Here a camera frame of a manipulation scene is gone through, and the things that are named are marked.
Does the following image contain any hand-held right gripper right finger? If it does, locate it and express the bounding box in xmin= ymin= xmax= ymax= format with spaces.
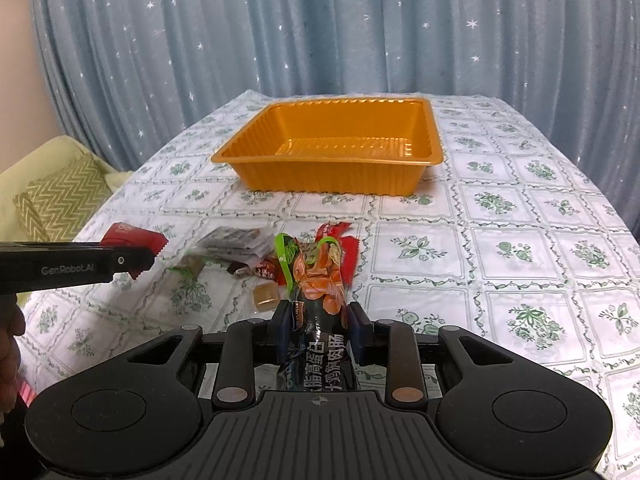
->
xmin=347 ymin=301 xmax=506 ymax=407

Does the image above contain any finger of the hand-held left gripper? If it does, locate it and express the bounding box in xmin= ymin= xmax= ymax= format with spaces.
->
xmin=112 ymin=241 xmax=154 ymax=277

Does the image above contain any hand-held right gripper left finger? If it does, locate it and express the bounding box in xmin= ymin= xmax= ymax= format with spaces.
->
xmin=127 ymin=302 xmax=293 ymax=411

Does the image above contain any red square snack packet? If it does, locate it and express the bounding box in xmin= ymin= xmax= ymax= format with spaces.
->
xmin=102 ymin=222 xmax=169 ymax=282

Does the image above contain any black orange sausage snack packet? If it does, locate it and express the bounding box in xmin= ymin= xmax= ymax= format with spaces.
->
xmin=274 ymin=232 xmax=362 ymax=395

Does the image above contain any clear grey snack packet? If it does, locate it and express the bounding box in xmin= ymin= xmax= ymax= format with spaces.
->
xmin=196 ymin=226 xmax=272 ymax=263

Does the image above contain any red serrated snack packet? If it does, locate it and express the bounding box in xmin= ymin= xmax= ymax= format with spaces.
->
xmin=314 ymin=220 xmax=362 ymax=283

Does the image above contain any orange plastic tray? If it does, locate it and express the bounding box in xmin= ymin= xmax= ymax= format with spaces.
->
xmin=210 ymin=97 xmax=446 ymax=197

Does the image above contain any person's left hand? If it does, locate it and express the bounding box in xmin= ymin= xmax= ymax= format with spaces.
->
xmin=0 ymin=294 xmax=27 ymax=413

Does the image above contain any caramel cube candy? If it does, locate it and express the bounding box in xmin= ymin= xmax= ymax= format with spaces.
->
xmin=251 ymin=284 xmax=281 ymax=309

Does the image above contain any small red brown snack packet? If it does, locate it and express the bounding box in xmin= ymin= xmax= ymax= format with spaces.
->
xmin=252 ymin=256 xmax=282 ymax=282

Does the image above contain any brown green wrapped candy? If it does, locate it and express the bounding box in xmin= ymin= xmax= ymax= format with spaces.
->
xmin=170 ymin=254 xmax=212 ymax=280

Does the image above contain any green chevron cushion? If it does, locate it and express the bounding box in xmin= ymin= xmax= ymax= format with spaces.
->
xmin=12 ymin=151 xmax=115 ymax=242

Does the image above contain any blue starry curtain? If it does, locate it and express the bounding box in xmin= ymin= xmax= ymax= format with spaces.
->
xmin=27 ymin=0 xmax=640 ymax=173

